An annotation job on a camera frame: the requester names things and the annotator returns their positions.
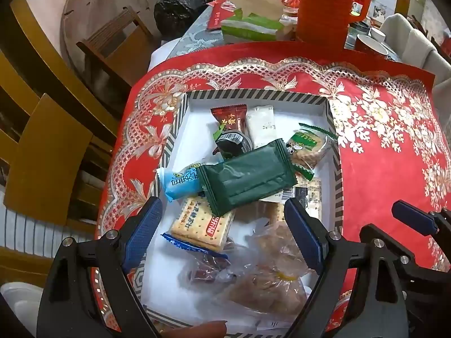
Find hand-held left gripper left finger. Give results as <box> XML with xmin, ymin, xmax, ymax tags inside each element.
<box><xmin>37</xmin><ymin>196</ymin><xmax>166</xmax><ymax>338</ymax></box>

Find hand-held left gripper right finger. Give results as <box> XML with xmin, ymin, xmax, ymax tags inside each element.
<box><xmin>284</xmin><ymin>198</ymin><xmax>411</xmax><ymax>338</ymax></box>

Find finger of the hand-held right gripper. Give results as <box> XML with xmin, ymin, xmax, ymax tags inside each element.
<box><xmin>359</xmin><ymin>223</ymin><xmax>451</xmax><ymax>289</ymax></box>
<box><xmin>392</xmin><ymin>200</ymin><xmax>451</xmax><ymax>243</ymax></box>

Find orange label cracker packet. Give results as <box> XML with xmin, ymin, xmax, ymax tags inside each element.
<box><xmin>162</xmin><ymin>197</ymin><xmax>236</xmax><ymax>254</ymax></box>

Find dark green packet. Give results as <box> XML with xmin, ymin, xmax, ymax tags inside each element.
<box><xmin>196</xmin><ymin>139</ymin><xmax>298</xmax><ymax>216</ymax></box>

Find green round cookie packet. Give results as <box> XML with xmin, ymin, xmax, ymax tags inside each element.
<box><xmin>287</xmin><ymin>123</ymin><xmax>337</xmax><ymax>180</ymax></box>

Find striped rim white box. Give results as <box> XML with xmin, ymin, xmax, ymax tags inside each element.
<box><xmin>130</xmin><ymin>90</ymin><xmax>344</xmax><ymax>338</ymax></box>

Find white snack packet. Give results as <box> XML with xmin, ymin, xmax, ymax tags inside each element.
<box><xmin>244</xmin><ymin>105</ymin><xmax>276</xmax><ymax>149</ymax></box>

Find red-brown candy packet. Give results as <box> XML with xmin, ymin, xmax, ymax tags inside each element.
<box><xmin>211</xmin><ymin>104</ymin><xmax>248</xmax><ymax>138</ymax></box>

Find clear wrapped pastry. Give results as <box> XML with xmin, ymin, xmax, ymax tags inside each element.
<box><xmin>218</xmin><ymin>271</ymin><xmax>308</xmax><ymax>318</ymax></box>
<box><xmin>247</xmin><ymin>223</ymin><xmax>318</xmax><ymax>279</ymax></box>

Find clear cracker packet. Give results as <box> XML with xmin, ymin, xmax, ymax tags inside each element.
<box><xmin>268</xmin><ymin>202</ymin><xmax>289</xmax><ymax>226</ymax></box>

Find white barcode packet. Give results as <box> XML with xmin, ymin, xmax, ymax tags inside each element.
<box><xmin>282</xmin><ymin>175</ymin><xmax>323</xmax><ymax>221</ymax></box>

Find blue snack packet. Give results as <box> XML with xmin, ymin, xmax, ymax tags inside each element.
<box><xmin>156</xmin><ymin>162</ymin><xmax>207</xmax><ymax>203</ymax></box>

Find clear wrapped red dates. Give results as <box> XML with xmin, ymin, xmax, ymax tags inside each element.
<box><xmin>187</xmin><ymin>250</ymin><xmax>240</xmax><ymax>286</ymax></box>

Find red floral tablecloth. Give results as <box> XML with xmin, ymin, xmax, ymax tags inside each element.
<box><xmin>93</xmin><ymin>40</ymin><xmax>451</xmax><ymax>338</ymax></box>

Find black green small packet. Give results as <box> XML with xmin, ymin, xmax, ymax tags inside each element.
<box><xmin>213</xmin><ymin>130</ymin><xmax>253</xmax><ymax>159</ymax></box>

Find yellow wooden chair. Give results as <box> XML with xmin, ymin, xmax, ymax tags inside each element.
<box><xmin>3</xmin><ymin>93</ymin><xmax>95</xmax><ymax>216</ymax></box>

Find white plastic object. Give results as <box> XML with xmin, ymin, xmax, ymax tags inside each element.
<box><xmin>0</xmin><ymin>282</ymin><xmax>43</xmax><ymax>326</ymax></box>

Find white upholstered chair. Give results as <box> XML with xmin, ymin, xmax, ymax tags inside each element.
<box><xmin>379</xmin><ymin>13</ymin><xmax>451</xmax><ymax>87</ymax></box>

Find dark wooden chair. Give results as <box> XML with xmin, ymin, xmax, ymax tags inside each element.
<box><xmin>76</xmin><ymin>7</ymin><xmax>153</xmax><ymax>89</ymax></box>

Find green white packet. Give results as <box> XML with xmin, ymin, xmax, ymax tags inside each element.
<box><xmin>221</xmin><ymin>9</ymin><xmax>283</xmax><ymax>45</ymax></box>

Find black plastic bag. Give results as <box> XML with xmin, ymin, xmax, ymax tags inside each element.
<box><xmin>154</xmin><ymin>0</ymin><xmax>213</xmax><ymax>41</ymax></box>

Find red envelope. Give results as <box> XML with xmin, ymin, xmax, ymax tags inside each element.
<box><xmin>206</xmin><ymin>0</ymin><xmax>241</xmax><ymax>30</ymax></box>

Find red plastic pitcher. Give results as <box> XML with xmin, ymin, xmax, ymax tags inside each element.
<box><xmin>296</xmin><ymin>0</ymin><xmax>374</xmax><ymax>48</ymax></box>

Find round wooden table top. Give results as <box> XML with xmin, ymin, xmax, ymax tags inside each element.
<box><xmin>60</xmin><ymin>0</ymin><xmax>161</xmax><ymax>78</ymax></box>

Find beige paper bag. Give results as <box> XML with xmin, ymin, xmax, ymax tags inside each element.
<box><xmin>227</xmin><ymin>0</ymin><xmax>282</xmax><ymax>18</ymax></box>

